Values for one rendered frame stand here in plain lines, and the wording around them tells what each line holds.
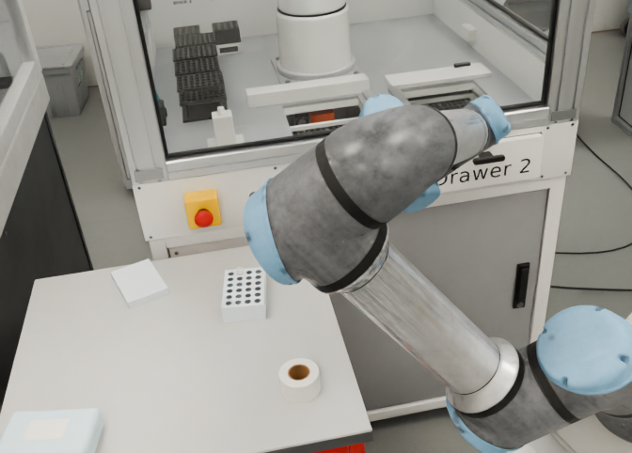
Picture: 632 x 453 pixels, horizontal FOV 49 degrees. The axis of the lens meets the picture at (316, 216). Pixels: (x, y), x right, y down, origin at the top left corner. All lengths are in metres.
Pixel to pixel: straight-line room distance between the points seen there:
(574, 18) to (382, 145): 0.96
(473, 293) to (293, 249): 1.19
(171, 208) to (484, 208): 0.75
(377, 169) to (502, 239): 1.15
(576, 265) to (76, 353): 1.99
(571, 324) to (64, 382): 0.88
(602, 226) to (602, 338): 2.18
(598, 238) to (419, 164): 2.34
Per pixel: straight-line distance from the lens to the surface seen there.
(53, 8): 4.80
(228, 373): 1.30
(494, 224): 1.80
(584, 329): 0.96
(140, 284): 1.53
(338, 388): 1.25
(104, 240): 3.18
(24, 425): 1.27
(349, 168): 0.71
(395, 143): 0.73
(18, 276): 1.94
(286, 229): 0.75
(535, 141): 1.68
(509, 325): 2.04
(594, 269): 2.86
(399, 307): 0.84
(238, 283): 1.44
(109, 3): 1.40
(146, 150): 1.50
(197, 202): 1.51
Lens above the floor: 1.67
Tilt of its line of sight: 33 degrees down
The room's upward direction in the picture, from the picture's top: 4 degrees counter-clockwise
